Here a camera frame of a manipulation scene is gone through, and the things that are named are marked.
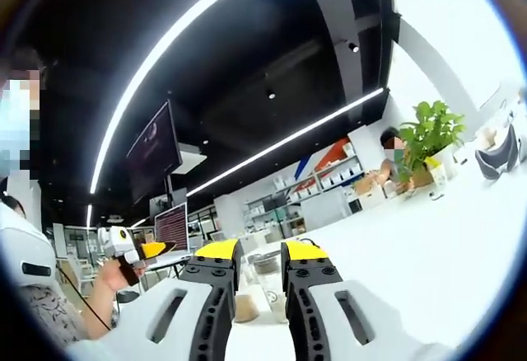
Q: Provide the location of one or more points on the straight ceiling light strip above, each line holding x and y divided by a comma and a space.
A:
288, 138

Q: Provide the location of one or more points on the large green potted plant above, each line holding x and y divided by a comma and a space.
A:
432, 138

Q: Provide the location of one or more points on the curved ceiling light strip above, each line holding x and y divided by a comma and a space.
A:
164, 52

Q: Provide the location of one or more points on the person's left hand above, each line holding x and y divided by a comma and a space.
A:
111, 280

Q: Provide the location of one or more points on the black and white headset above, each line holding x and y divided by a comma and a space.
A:
498, 153

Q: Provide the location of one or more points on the person's patterned clothing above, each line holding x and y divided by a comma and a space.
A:
49, 315

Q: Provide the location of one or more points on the storage shelf with white boxes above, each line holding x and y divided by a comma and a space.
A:
321, 179

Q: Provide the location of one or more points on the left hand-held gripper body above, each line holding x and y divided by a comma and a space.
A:
119, 241

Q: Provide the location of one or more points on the white square ceiling panel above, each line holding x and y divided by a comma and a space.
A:
193, 159

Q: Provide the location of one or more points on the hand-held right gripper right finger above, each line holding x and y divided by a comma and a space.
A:
387, 328

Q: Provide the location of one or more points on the seasoning bottle beige powder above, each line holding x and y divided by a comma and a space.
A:
247, 309

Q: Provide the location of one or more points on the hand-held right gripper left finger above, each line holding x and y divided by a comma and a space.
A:
136, 328

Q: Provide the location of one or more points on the cardboard box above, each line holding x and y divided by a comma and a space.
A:
370, 188

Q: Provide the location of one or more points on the black hanging monitor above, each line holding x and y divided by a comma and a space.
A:
154, 151

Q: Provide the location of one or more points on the white chest device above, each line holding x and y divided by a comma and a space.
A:
29, 249

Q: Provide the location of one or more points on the seasoning bottle white powder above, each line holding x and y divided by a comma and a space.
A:
275, 307

